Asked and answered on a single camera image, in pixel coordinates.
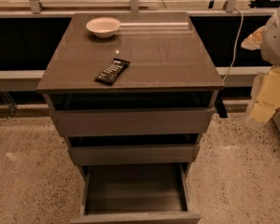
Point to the grey open bottom drawer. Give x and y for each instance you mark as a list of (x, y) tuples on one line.
[(136, 194)]

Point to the black rxbar chocolate bar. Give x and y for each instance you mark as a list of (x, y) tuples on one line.
[(109, 75)]

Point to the grey drawer cabinet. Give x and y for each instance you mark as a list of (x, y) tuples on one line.
[(164, 50)]

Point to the grey middle drawer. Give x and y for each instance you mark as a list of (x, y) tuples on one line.
[(133, 149)]

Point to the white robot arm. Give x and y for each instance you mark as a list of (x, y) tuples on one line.
[(269, 51)]

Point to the grey top drawer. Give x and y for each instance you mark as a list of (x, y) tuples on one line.
[(122, 114)]

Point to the white bowl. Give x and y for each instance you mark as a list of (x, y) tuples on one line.
[(103, 27)]

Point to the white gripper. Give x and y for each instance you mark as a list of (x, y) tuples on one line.
[(277, 42)]

